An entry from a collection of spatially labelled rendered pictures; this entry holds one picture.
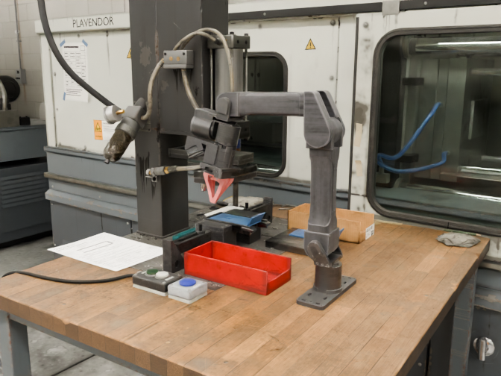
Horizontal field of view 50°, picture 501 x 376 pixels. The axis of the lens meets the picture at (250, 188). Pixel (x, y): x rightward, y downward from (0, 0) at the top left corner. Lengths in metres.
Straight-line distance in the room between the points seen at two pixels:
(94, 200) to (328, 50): 1.61
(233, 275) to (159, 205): 0.46
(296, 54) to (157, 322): 1.30
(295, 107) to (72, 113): 2.11
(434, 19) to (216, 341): 1.25
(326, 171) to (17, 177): 3.64
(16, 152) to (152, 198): 2.99
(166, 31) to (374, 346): 1.02
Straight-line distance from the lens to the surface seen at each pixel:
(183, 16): 1.57
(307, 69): 2.13
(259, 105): 1.27
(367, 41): 1.96
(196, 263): 1.38
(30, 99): 7.55
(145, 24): 1.67
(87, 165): 3.09
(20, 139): 4.62
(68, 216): 3.32
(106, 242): 1.70
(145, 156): 1.70
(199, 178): 1.51
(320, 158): 1.21
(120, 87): 2.84
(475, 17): 1.85
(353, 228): 1.67
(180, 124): 1.58
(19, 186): 4.65
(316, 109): 1.18
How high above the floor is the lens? 1.42
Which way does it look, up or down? 12 degrees down
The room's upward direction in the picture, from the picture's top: straight up
